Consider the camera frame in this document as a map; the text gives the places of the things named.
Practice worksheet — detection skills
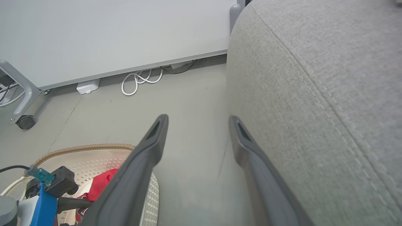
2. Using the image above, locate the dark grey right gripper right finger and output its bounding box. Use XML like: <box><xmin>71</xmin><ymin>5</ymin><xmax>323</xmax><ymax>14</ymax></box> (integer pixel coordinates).
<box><xmin>229</xmin><ymin>115</ymin><xmax>315</xmax><ymax>226</ymax></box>

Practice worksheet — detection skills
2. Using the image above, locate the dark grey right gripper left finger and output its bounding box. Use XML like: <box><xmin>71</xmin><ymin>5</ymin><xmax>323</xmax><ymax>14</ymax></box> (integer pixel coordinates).
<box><xmin>80</xmin><ymin>114</ymin><xmax>169</xmax><ymax>226</ymax></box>

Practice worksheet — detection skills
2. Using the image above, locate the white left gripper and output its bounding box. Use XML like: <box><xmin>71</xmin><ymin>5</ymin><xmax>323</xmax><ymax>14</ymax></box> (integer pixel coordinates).
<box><xmin>17</xmin><ymin>196</ymin><xmax>95</xmax><ymax>221</ymax></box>

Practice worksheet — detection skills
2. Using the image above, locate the red cloth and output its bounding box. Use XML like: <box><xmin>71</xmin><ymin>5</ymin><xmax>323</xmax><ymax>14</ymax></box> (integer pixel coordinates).
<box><xmin>75</xmin><ymin>168</ymin><xmax>119</xmax><ymax>223</ymax></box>

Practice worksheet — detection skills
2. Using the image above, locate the beige perforated plastic laundry basket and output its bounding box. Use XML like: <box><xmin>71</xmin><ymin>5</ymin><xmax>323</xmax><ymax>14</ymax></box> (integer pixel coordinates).
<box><xmin>0</xmin><ymin>143</ymin><xmax>160</xmax><ymax>226</ymax></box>

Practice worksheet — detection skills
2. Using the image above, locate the black caster wheel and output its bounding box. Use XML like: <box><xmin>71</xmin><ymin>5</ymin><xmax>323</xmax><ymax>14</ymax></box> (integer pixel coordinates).
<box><xmin>16</xmin><ymin>115</ymin><xmax>36</xmax><ymax>130</ymax></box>

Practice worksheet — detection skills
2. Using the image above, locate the white power box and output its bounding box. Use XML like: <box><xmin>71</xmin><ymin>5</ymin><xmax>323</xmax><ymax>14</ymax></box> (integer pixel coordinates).
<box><xmin>76</xmin><ymin>78</ymin><xmax>100</xmax><ymax>95</ymax></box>

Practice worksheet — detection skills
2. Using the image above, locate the light grey fabric cushion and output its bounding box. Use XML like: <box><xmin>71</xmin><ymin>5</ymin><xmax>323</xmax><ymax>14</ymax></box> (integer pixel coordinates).
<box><xmin>226</xmin><ymin>0</ymin><xmax>402</xmax><ymax>226</ymax></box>

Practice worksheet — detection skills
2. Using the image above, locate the grey partition leg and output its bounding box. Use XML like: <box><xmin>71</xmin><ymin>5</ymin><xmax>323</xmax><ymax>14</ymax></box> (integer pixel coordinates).
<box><xmin>0</xmin><ymin>60</ymin><xmax>51</xmax><ymax>126</ymax></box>

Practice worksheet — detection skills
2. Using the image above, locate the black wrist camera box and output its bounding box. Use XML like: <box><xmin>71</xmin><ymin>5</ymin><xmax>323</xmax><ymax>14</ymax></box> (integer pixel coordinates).
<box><xmin>25</xmin><ymin>166</ymin><xmax>79</xmax><ymax>199</ymax></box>

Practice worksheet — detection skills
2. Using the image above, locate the blue camera bracket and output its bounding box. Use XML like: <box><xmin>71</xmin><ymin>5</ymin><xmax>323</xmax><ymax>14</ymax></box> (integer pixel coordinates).
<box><xmin>30</xmin><ymin>184</ymin><xmax>59</xmax><ymax>226</ymax></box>

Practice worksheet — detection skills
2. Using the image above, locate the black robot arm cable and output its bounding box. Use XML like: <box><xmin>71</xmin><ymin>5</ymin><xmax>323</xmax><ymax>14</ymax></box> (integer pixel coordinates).
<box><xmin>0</xmin><ymin>165</ymin><xmax>30</xmax><ymax>174</ymax></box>

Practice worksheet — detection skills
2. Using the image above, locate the white coiled cable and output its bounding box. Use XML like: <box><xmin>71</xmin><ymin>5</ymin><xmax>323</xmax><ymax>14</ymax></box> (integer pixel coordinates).
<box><xmin>121</xmin><ymin>67</ymin><xmax>164</xmax><ymax>96</ymax></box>

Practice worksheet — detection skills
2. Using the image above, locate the thin black floor cable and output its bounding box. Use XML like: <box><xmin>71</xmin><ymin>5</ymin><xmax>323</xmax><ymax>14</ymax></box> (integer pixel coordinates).
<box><xmin>160</xmin><ymin>59</ymin><xmax>198</xmax><ymax>75</ymax></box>

